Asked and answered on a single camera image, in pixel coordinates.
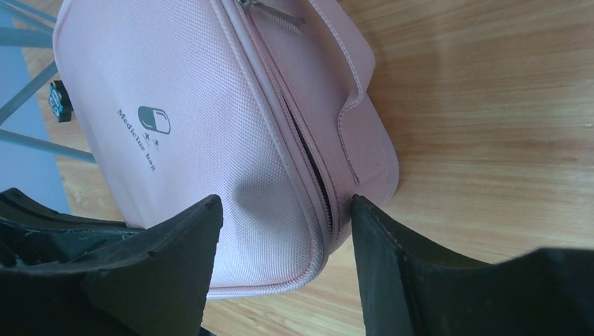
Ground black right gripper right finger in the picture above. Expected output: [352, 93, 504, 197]
[351, 195, 593, 335]

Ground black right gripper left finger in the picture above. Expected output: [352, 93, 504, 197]
[1, 195, 223, 335]

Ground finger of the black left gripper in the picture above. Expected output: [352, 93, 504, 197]
[1, 188, 140, 267]

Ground pink medicine kit case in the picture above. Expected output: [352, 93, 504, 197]
[53, 1, 399, 299]

